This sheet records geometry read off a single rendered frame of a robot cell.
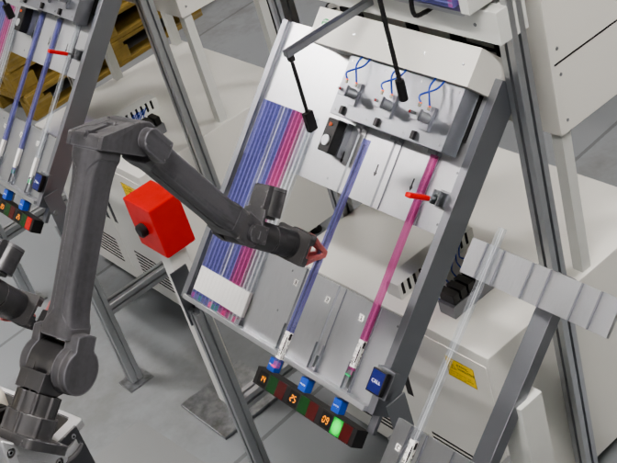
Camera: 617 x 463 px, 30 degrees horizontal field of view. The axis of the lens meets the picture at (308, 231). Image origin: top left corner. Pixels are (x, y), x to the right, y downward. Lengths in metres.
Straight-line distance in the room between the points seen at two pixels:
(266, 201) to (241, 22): 3.77
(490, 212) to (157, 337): 1.44
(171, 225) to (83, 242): 1.31
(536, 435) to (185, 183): 0.80
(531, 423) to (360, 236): 0.97
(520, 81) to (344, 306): 0.60
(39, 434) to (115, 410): 1.90
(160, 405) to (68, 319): 1.86
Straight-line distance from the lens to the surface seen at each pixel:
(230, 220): 2.11
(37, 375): 1.86
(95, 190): 1.83
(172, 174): 1.96
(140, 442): 2.67
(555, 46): 2.39
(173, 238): 3.14
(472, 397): 2.69
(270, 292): 2.61
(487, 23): 2.20
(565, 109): 2.47
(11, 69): 5.60
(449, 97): 2.30
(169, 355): 3.86
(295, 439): 3.39
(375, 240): 2.96
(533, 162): 2.37
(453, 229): 2.30
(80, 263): 1.83
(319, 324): 2.48
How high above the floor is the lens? 2.33
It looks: 34 degrees down
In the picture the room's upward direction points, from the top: 18 degrees counter-clockwise
